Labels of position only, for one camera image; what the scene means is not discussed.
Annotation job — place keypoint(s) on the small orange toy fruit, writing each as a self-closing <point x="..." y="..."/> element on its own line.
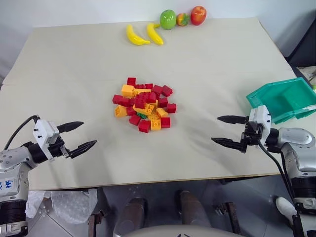
<point x="182" y="19"/>

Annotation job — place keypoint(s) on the green plastic bin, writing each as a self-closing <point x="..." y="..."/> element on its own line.
<point x="284" y="98"/>

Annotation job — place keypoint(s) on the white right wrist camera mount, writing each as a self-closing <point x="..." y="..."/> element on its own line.
<point x="259" y="116"/>

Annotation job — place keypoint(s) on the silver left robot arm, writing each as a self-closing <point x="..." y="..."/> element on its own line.
<point x="10" y="160"/>

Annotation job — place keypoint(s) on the rusty metal table bracket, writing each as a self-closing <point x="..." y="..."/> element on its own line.
<point x="232" y="217"/>
<point x="95" y="222"/>

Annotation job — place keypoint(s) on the pale robot torso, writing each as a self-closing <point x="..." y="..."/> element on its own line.
<point x="177" y="230"/>

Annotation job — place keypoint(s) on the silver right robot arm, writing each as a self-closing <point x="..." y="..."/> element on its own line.
<point x="296" y="138"/>

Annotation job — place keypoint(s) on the dark rounded shape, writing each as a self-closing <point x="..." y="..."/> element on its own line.
<point x="191" y="207"/>
<point x="130" y="214"/>

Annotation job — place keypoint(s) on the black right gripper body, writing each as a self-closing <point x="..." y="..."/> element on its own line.
<point x="250" y="137"/>

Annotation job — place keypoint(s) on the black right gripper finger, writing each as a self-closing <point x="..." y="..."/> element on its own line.
<point x="232" y="119"/>
<point x="227" y="142"/>

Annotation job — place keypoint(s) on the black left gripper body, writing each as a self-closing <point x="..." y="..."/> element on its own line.
<point x="57" y="148"/>

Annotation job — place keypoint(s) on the red toy apple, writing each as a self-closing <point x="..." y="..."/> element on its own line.
<point x="198" y="15"/>

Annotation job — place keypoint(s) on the yellow toy banana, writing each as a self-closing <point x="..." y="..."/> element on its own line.
<point x="154" y="34"/>
<point x="134" y="38"/>

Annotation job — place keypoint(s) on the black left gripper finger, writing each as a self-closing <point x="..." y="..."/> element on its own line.
<point x="70" y="126"/>
<point x="82" y="148"/>

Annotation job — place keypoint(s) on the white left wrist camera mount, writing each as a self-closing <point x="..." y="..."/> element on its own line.
<point x="44" y="134"/>

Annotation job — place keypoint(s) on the green toy apple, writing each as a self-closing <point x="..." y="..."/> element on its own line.
<point x="168" y="19"/>

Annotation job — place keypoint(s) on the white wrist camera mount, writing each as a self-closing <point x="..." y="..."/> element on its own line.
<point x="259" y="116"/>
<point x="44" y="134"/>

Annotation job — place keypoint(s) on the white rounded object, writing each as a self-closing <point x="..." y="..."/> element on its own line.
<point x="285" y="206"/>

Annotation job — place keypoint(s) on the green plastic toy brick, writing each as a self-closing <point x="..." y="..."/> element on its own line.
<point x="142" y="115"/>

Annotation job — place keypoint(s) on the clear bubble wrap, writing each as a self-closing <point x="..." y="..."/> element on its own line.
<point x="71" y="205"/>

